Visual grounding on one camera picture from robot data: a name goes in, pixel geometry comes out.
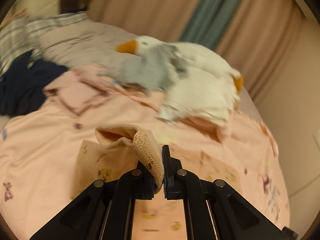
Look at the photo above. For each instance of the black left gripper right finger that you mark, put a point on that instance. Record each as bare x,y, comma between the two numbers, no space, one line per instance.
214,210

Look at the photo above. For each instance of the navy blue garment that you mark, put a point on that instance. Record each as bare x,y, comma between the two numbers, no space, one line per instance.
23,83

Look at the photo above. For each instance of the grey small garment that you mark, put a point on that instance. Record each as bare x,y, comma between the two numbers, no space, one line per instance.
154,68

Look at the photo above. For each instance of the pink cartoon print garment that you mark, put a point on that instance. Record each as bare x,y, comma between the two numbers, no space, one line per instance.
118,150

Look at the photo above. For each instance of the white folded garment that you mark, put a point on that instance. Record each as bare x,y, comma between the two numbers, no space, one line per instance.
202,98

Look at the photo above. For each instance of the striped grey white cloth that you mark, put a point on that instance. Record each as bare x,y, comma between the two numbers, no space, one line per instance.
23,33

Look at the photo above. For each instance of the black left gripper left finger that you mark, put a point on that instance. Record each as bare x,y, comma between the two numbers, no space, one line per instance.
104,210

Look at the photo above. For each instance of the pink crumpled garment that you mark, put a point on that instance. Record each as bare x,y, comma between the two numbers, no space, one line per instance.
80,89

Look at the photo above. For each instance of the pink patterned bed sheet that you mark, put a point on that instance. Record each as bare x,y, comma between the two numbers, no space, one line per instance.
49,156

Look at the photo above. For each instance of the white goose plush toy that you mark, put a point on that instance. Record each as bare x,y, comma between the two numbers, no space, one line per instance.
200,57

